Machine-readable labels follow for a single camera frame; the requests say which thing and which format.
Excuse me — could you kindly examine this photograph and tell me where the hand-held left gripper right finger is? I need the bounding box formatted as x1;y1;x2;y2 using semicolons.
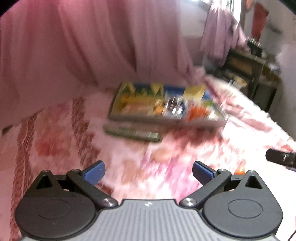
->
180;161;266;207

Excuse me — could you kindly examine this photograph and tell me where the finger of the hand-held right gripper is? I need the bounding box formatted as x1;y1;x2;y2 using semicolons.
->
265;149;288;163

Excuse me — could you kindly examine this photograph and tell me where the pink floral bedsheet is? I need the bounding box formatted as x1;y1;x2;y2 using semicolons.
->
0;67;296;241

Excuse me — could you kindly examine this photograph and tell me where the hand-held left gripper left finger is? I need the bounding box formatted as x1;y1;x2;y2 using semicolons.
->
30;161;118;208

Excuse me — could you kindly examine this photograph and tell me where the navy blue stick packet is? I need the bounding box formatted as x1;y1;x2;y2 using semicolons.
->
165;97;186;117

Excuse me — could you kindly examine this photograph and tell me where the yellow bag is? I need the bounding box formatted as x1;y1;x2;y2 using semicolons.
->
231;77;248;88

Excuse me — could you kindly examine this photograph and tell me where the tied pink curtain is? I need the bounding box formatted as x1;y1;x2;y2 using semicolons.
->
200;0;247;61

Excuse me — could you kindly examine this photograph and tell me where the dark green snack packet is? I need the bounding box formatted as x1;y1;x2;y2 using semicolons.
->
104;125;163;143

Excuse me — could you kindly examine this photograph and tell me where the rice cracker packet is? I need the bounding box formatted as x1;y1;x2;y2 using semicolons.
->
124;102;152;114

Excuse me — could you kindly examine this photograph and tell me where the gold foil snack packet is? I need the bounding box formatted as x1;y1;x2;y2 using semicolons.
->
153;102;166;115

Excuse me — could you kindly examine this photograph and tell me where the orange snack packet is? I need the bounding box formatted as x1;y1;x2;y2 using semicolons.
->
186;104;209;121

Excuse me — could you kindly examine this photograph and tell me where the window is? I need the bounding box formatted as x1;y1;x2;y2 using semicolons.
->
199;0;243;14

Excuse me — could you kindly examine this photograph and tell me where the cartoon print cardboard box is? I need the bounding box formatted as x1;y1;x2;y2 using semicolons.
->
108;82;228;128

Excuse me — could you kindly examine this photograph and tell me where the wooden desk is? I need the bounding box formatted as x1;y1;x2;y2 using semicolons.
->
215;46;285;112

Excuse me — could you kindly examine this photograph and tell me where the red hanging ornament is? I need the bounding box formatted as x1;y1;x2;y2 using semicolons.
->
251;2;270;39

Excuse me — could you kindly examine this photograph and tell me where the black box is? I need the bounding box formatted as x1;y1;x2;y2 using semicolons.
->
245;37;263;54

